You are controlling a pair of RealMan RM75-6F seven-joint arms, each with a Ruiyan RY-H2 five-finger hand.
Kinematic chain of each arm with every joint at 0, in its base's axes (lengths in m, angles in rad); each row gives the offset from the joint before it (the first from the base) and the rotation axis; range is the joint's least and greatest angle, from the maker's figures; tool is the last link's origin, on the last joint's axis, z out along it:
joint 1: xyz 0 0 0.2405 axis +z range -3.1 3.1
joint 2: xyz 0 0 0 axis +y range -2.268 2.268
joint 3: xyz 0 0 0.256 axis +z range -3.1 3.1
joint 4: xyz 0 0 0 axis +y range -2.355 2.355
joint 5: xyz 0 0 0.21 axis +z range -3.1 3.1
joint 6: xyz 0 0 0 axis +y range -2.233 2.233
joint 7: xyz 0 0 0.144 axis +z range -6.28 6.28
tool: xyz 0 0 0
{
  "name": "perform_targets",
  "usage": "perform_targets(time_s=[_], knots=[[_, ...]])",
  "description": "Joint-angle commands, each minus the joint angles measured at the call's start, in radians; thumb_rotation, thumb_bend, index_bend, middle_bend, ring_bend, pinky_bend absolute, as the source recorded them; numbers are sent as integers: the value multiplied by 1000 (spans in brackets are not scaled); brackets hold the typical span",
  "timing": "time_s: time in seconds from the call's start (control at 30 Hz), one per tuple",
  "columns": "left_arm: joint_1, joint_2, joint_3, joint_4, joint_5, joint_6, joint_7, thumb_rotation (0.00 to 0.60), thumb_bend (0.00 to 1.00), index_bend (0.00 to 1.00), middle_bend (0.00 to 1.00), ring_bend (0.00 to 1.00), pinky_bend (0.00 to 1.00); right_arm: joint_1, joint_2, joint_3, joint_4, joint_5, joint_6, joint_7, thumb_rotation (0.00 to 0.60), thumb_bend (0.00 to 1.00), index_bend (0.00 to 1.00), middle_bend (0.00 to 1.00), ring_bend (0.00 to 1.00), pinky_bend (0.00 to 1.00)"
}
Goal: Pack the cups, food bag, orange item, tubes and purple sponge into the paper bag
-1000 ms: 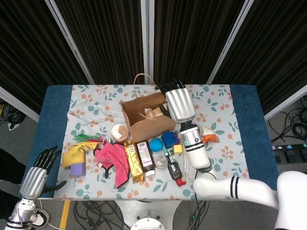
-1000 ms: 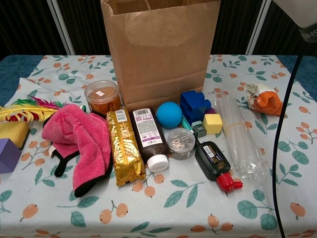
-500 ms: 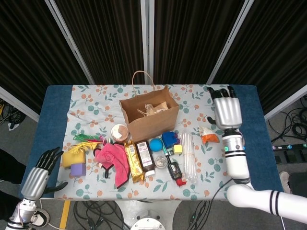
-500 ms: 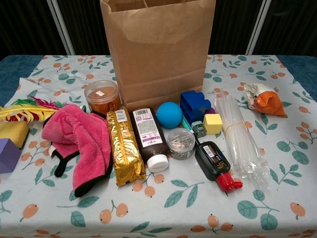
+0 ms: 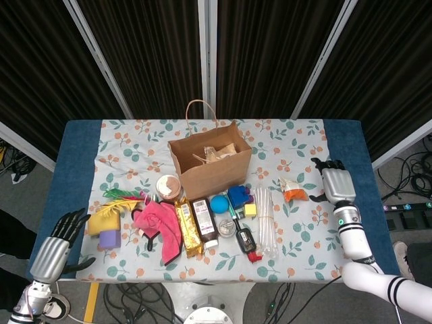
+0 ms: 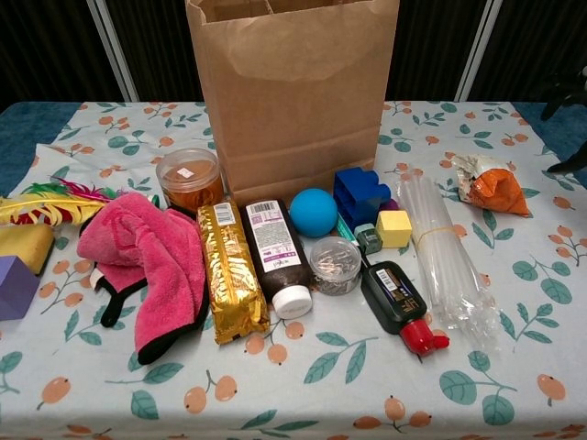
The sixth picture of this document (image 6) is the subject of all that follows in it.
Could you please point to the purple foam block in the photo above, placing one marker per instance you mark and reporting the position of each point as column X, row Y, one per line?
column 16, row 289

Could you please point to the pink cloth with black trim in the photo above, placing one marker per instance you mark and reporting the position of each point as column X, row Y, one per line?
column 156, row 256

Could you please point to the blue plastic block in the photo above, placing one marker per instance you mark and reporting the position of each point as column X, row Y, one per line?
column 360, row 194

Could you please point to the brown bottle with white cap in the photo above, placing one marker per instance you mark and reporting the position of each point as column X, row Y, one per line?
column 275, row 252

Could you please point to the clear jar of paper clips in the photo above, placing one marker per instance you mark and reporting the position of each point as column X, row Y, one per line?
column 335, row 268

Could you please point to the brown paper bag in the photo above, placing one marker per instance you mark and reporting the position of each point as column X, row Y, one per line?
column 293, row 114

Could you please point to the yellow feather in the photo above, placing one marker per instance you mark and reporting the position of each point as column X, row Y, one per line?
column 46, row 211

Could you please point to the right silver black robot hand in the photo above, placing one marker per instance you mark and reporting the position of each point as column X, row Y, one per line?
column 573, row 89

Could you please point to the small purple toy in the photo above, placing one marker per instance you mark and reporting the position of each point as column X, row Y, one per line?
column 390, row 206

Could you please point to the green and pink feathers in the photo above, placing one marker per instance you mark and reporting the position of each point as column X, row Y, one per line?
column 69, row 190

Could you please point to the dark partition panel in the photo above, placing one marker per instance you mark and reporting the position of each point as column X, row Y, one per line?
column 46, row 46
column 527, row 46
column 431, row 46
column 160, row 46

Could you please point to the blue ball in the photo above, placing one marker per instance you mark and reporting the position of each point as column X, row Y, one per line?
column 314, row 213

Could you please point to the gold foil packet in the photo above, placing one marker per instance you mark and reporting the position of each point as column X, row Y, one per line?
column 231, row 275

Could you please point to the blue felt table cover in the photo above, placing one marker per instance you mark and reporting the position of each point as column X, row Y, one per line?
column 27, row 133

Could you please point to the bundle of clear straws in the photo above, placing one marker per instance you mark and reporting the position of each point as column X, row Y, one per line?
column 435, row 247

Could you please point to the floral print tablecloth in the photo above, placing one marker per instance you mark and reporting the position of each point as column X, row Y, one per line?
column 321, row 389

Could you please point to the black bottle with red cap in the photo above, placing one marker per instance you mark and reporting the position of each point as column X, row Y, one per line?
column 394, row 298

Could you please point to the teal tube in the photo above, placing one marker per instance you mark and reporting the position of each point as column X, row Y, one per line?
column 346, row 229

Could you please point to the small green box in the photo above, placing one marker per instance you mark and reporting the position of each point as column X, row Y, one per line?
column 368, row 239

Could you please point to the yellow cube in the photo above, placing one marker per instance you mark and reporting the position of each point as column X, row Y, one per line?
column 393, row 229

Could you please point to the amber plastic jar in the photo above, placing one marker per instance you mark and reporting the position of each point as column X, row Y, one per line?
column 188, row 179

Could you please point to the yellow sponge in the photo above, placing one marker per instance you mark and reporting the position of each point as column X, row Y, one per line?
column 23, row 245

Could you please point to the orange snack bag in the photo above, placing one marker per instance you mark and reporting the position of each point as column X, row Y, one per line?
column 500, row 190

